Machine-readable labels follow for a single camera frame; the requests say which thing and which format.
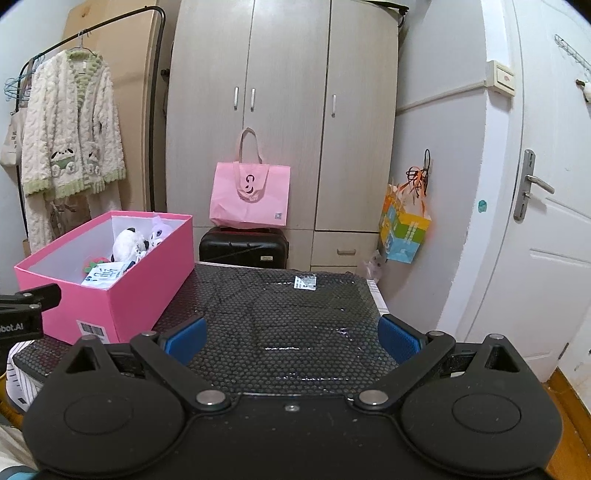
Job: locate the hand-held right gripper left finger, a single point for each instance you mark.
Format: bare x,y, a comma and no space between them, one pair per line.
187,340

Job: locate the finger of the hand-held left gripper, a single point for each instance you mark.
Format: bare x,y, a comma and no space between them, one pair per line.
32,296

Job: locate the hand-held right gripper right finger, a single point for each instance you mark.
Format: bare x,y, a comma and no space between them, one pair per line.
398,340

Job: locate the pink cardboard box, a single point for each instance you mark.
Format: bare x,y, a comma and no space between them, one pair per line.
138,286

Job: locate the blue white wipes pack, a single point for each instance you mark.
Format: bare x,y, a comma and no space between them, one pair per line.
108,274

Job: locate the white brown plush toy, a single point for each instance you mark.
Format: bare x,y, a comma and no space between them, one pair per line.
127,244

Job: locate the purple plush toy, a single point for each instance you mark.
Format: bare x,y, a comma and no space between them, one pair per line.
159,233

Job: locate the white plastic bag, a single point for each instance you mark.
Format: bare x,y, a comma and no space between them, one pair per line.
375,265

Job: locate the cream fleece pajama pants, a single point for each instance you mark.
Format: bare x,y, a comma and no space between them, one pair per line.
41,217

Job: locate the black suitcase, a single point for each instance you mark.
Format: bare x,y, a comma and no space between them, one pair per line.
242,249

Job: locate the small clear plastic packet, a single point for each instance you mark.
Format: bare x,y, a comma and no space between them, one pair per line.
305,282

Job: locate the colourful paper gift bag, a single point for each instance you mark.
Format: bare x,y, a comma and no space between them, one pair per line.
406,230

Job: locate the person's grey white clothing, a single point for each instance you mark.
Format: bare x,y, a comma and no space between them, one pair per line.
14,454

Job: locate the beige canvas tote bag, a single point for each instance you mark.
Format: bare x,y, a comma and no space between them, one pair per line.
10,143

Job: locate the pink tote bag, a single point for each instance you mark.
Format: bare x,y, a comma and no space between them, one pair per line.
251,198

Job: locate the white door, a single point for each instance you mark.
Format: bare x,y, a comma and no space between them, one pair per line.
540,254

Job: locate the cream fleece pajama jacket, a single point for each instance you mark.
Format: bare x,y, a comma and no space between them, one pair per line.
60,124

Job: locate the black clothes rack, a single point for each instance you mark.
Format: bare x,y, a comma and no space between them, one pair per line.
154,115

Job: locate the light wooden panel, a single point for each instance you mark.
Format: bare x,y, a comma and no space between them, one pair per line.
134,69

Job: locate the beige wooden wardrobe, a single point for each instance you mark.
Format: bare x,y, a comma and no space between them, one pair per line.
286,69

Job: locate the teal wall sticker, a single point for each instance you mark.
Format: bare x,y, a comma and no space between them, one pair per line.
483,206

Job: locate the cream wall switch box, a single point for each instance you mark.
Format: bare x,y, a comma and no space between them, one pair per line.
501,78

